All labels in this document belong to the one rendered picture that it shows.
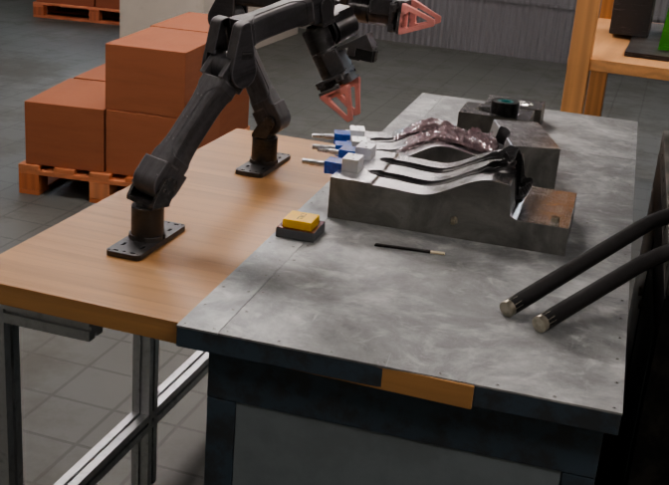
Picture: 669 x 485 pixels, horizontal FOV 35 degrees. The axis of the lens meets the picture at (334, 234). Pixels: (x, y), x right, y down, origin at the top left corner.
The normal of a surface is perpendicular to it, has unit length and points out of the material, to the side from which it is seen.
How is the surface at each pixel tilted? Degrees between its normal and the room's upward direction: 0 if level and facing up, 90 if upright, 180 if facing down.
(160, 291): 0
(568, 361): 0
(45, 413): 0
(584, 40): 90
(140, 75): 90
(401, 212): 90
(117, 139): 90
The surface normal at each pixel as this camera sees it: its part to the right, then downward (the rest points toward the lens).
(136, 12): -0.31, 0.30
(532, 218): 0.07, -0.94
